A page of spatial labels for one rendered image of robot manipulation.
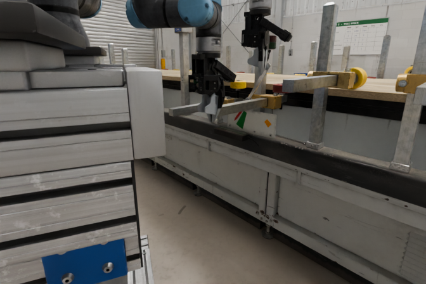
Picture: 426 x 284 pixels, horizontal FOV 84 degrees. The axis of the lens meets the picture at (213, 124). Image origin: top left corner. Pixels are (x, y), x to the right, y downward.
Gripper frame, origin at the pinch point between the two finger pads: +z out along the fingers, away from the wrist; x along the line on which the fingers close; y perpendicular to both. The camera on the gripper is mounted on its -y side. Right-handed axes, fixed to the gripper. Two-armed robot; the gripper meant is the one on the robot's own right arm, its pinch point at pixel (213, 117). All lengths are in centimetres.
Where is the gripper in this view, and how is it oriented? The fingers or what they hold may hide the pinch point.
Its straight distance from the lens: 76.8
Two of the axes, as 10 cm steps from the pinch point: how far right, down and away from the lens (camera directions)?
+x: 7.0, 1.8, -6.9
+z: 0.0, 9.7, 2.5
